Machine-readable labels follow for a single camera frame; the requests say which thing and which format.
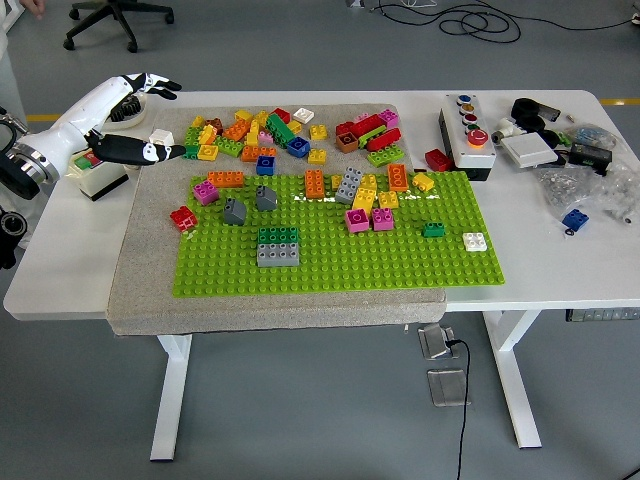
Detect push-button control box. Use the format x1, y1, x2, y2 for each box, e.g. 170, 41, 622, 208
438, 92, 497, 182

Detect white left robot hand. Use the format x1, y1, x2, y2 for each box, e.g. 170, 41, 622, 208
42, 72, 187, 177

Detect metal floor plate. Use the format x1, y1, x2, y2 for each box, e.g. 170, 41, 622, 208
426, 368, 472, 409

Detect black gear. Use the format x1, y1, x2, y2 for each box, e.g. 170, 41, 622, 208
108, 95, 144, 123

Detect long red toy brick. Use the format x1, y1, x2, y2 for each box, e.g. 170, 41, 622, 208
349, 113, 388, 140

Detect long yellow toy brick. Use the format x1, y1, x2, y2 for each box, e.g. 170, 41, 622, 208
351, 173, 379, 214

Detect black power cord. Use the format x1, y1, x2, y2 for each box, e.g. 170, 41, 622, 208
443, 338, 473, 480

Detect orange eight-stud toy brick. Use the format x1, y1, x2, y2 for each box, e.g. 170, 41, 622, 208
206, 170, 246, 189

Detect metal floor socket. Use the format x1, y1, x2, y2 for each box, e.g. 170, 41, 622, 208
417, 322, 457, 361

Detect flat lime green brick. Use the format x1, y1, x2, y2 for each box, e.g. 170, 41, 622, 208
357, 124, 389, 149

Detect long dark green brick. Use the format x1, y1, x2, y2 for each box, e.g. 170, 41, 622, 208
264, 113, 297, 150

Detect white plastic bowl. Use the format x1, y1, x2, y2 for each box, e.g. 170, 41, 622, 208
107, 92, 150, 125

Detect black floor cable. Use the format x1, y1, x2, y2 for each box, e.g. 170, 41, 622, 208
374, 0, 640, 44

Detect white green-red switch box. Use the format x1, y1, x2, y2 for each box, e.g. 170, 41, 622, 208
64, 148, 130, 202

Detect black office chair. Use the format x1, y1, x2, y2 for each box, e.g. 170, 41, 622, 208
63, 0, 176, 54

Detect rounded red toy brick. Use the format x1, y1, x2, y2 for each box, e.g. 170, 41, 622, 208
366, 127, 403, 152

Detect clear bag blue parts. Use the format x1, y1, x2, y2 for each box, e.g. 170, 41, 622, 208
564, 123, 617, 150

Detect black power adapter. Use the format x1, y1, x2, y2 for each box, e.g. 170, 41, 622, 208
568, 142, 614, 177

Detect white table leg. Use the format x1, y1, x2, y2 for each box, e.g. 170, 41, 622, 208
149, 333, 194, 462
482, 309, 544, 450

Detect green toy baseplate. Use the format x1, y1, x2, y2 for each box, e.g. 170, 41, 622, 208
172, 169, 507, 299

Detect dark green toy brick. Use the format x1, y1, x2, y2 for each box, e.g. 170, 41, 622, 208
257, 226, 300, 246

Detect grey sloped toy brick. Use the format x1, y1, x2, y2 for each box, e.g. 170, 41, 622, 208
254, 185, 279, 212
222, 197, 248, 226

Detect clear bag of screws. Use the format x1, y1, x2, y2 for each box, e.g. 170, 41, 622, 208
534, 159, 640, 226

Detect white pipe fitting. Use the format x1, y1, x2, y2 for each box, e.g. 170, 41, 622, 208
491, 116, 526, 146

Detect grey-brown mat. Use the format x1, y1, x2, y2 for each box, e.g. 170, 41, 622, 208
107, 103, 448, 337

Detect grey eight-stud toy brick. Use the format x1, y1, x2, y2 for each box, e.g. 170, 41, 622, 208
256, 242, 301, 268
334, 165, 365, 205

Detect grey table control panel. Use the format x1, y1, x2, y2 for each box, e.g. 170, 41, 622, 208
565, 307, 640, 323

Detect white switch plate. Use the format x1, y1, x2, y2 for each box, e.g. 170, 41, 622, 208
499, 133, 560, 170

